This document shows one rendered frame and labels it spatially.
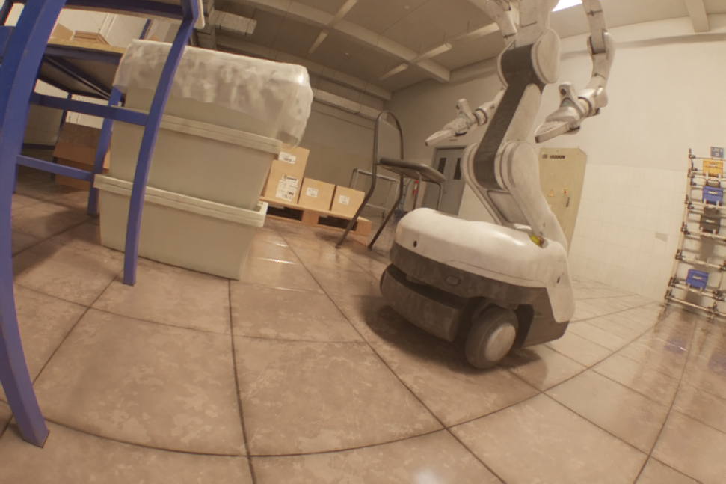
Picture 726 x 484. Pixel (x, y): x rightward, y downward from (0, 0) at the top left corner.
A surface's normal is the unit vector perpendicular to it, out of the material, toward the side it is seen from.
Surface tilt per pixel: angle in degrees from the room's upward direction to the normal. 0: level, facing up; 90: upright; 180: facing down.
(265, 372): 0
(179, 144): 96
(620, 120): 90
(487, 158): 87
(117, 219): 96
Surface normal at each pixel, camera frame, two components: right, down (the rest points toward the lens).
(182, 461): 0.24, -0.97
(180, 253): 0.25, 0.22
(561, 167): -0.88, -0.19
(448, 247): -0.68, -0.14
